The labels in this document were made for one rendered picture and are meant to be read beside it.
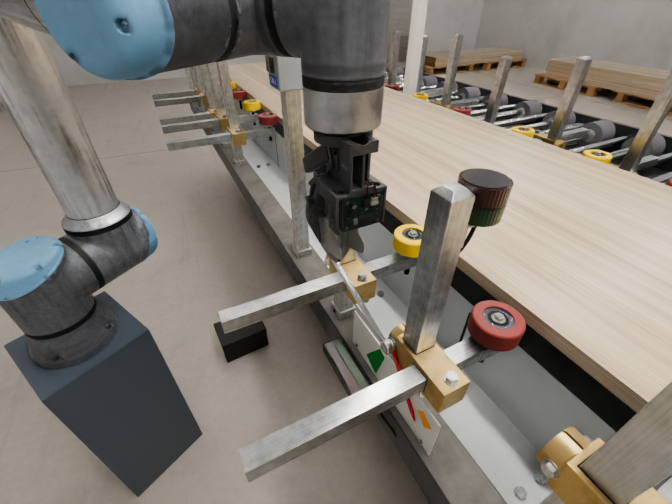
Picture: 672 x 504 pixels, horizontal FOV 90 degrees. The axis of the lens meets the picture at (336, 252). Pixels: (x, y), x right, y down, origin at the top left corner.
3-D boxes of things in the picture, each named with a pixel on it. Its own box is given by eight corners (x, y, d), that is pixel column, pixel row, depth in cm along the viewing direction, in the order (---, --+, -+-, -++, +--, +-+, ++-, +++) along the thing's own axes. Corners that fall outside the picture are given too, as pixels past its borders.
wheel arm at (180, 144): (169, 153, 132) (166, 142, 129) (168, 150, 134) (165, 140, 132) (275, 136, 147) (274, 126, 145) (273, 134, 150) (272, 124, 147)
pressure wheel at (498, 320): (480, 387, 55) (501, 343, 48) (447, 351, 61) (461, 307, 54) (515, 368, 58) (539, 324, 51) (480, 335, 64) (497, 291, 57)
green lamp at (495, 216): (475, 232, 39) (480, 215, 37) (440, 208, 43) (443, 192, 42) (512, 219, 41) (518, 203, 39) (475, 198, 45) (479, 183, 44)
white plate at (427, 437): (427, 456, 56) (438, 427, 50) (351, 342, 74) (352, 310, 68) (430, 454, 56) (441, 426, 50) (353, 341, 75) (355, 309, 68)
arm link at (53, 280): (5, 321, 79) (-46, 263, 69) (78, 278, 91) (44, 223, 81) (42, 346, 74) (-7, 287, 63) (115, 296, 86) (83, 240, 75)
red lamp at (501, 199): (481, 213, 37) (486, 195, 36) (444, 190, 41) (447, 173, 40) (519, 201, 39) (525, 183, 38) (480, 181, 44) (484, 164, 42)
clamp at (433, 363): (437, 414, 49) (444, 396, 46) (386, 346, 59) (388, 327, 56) (466, 398, 51) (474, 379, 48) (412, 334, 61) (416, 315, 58)
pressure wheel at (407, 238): (423, 287, 74) (432, 245, 67) (386, 281, 76) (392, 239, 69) (425, 265, 80) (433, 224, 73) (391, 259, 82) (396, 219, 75)
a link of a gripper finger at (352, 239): (352, 278, 50) (354, 226, 45) (334, 256, 55) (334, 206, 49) (370, 272, 52) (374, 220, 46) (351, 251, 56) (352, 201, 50)
